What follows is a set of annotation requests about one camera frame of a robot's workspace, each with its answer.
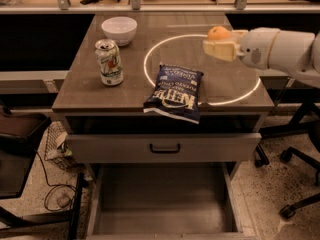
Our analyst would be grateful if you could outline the orange fruit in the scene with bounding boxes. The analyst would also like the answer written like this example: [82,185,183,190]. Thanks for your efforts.
[207,26,231,40]

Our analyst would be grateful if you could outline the dark chair at left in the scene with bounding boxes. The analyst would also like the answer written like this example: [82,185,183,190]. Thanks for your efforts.
[0,105,85,240]

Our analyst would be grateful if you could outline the green white soda can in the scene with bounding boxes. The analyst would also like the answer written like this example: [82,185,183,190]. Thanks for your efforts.
[95,39,123,86]

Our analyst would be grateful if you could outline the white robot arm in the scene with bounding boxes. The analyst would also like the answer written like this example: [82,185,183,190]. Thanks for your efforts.
[203,26,320,88]

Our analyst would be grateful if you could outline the grey drawer cabinet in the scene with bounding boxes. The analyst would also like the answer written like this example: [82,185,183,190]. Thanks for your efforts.
[53,13,272,240]

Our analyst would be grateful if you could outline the wire mesh basket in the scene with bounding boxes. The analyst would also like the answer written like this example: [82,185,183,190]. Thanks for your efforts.
[44,121,76,170]

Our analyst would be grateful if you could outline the blue potato chip bag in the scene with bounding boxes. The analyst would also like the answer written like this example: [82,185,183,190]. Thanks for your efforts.
[143,65,203,124]

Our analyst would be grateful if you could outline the white ceramic bowl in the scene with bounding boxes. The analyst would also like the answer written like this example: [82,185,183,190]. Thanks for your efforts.
[101,16,137,46]

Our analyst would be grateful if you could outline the black office chair base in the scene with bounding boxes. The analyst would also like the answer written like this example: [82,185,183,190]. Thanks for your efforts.
[260,101,320,219]

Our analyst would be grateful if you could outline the open middle drawer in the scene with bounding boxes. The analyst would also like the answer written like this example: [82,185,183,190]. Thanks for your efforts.
[86,163,259,240]

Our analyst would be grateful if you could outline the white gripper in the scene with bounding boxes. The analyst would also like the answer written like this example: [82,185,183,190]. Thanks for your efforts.
[203,27,280,69]

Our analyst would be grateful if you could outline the top drawer with black handle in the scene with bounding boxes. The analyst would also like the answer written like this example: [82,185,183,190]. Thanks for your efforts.
[67,133,261,163]

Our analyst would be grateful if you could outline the black cable on floor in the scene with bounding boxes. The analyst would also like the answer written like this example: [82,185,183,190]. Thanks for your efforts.
[34,152,78,213]

